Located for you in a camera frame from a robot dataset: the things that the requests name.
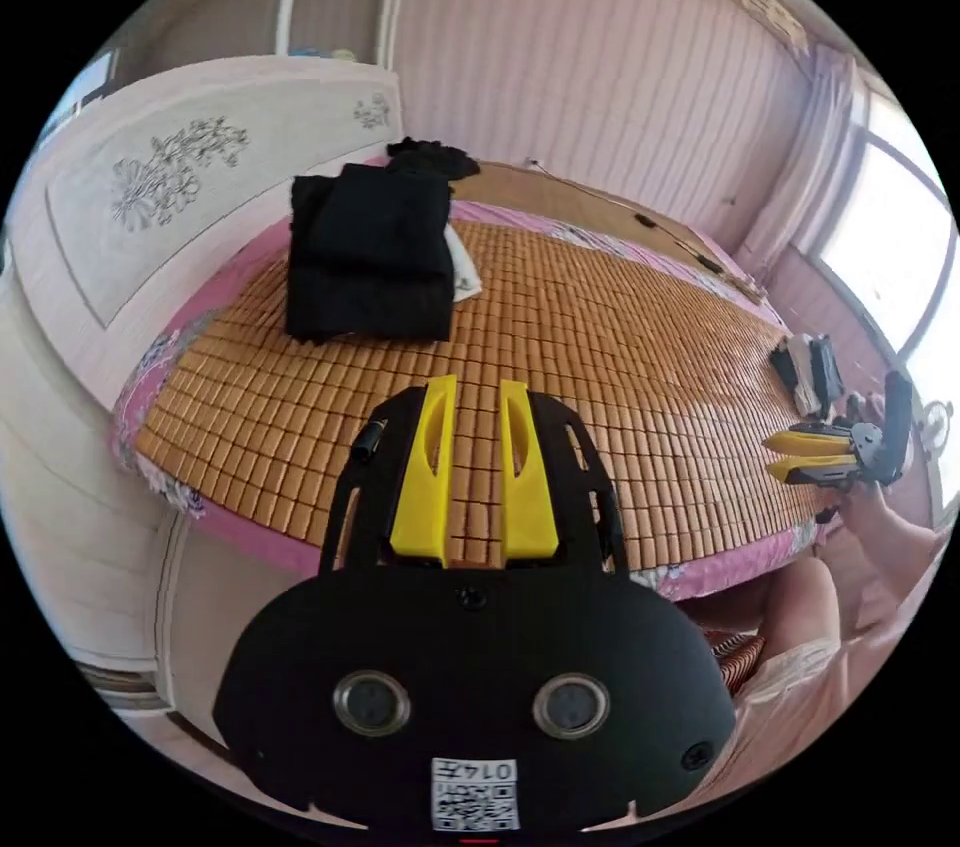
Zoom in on black and white object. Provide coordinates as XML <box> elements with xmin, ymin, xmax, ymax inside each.
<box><xmin>769</xmin><ymin>333</ymin><xmax>847</xmax><ymax>417</ymax></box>

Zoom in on person's right forearm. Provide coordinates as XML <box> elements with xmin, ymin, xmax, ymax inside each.
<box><xmin>843</xmin><ymin>494</ymin><xmax>952</xmax><ymax>627</ymax></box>

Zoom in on person's right hand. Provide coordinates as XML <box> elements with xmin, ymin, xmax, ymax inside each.
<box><xmin>818</xmin><ymin>485</ymin><xmax>895</xmax><ymax>528</ymax></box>

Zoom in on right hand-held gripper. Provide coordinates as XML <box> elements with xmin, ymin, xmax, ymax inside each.
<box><xmin>762</xmin><ymin>411</ymin><xmax>901</xmax><ymax>492</ymax></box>

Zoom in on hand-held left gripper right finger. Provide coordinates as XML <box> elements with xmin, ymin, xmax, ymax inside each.
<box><xmin>500</xmin><ymin>378</ymin><xmax>561</xmax><ymax>560</ymax></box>

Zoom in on black pants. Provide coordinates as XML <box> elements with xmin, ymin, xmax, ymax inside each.
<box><xmin>386</xmin><ymin>136</ymin><xmax>481</xmax><ymax>182</ymax></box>

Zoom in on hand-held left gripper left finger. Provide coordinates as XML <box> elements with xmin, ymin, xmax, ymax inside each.
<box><xmin>389</xmin><ymin>374</ymin><xmax>459</xmax><ymax>568</ymax></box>

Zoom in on bed with woven mat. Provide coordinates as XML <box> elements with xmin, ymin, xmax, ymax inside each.
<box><xmin>5</xmin><ymin>55</ymin><xmax>826</xmax><ymax>602</ymax></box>

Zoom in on white cloth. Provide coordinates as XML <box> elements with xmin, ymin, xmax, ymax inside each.
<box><xmin>446</xmin><ymin>230</ymin><xmax>482</xmax><ymax>302</ymax></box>

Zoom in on pile of clothes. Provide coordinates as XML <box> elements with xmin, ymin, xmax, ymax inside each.
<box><xmin>284</xmin><ymin>162</ymin><xmax>456</xmax><ymax>347</ymax></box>

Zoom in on person's body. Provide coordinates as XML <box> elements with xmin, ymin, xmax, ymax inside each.
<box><xmin>674</xmin><ymin>546</ymin><xmax>935</xmax><ymax>830</ymax></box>

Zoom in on window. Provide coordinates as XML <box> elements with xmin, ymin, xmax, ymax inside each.
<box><xmin>813</xmin><ymin>111</ymin><xmax>958</xmax><ymax>428</ymax></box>

